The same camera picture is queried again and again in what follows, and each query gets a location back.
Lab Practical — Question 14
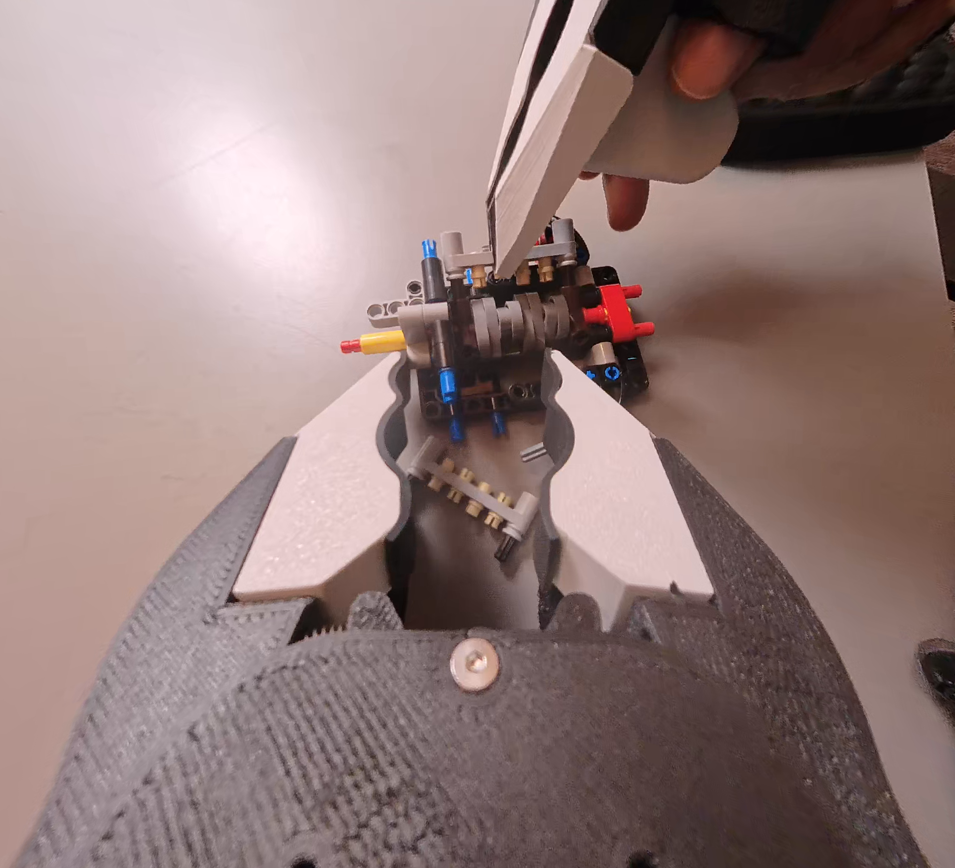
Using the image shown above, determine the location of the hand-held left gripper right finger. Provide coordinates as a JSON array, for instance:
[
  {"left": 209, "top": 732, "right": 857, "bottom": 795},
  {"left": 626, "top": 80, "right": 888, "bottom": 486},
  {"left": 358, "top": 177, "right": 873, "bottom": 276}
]
[{"left": 539, "top": 350, "right": 715, "bottom": 632}]

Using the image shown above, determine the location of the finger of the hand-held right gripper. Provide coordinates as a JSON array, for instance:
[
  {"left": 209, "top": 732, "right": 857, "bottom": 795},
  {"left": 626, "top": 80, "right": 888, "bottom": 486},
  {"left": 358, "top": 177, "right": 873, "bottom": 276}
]
[
  {"left": 486, "top": 0, "right": 646, "bottom": 274},
  {"left": 491, "top": 0, "right": 592, "bottom": 192}
]

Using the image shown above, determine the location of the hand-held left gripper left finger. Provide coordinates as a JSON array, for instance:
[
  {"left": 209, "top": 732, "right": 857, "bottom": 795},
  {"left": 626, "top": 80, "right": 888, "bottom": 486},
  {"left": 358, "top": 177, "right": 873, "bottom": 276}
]
[{"left": 231, "top": 353, "right": 411, "bottom": 600}]

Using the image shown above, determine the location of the grey lego beam frame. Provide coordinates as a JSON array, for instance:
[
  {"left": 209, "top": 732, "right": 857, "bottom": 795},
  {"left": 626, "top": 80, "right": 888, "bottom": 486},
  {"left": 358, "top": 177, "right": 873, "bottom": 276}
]
[
  {"left": 440, "top": 217, "right": 584, "bottom": 287},
  {"left": 405, "top": 435, "right": 540, "bottom": 562}
]

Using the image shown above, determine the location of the lego car chassis assembly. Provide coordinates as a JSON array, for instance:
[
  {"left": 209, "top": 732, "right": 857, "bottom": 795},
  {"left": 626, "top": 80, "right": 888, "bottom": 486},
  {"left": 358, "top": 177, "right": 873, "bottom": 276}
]
[{"left": 339, "top": 215, "right": 656, "bottom": 466}]

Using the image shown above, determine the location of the person's right hand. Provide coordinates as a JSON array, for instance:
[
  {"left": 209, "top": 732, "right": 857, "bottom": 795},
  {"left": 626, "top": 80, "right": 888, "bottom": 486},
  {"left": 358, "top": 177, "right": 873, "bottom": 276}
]
[{"left": 582, "top": 0, "right": 955, "bottom": 233}]

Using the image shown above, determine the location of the black chair armrest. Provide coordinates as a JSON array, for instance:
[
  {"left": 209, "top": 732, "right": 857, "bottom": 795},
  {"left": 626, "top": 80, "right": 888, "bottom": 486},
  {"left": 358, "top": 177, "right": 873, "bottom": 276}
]
[
  {"left": 916, "top": 638, "right": 955, "bottom": 706},
  {"left": 720, "top": 25, "right": 955, "bottom": 171}
]

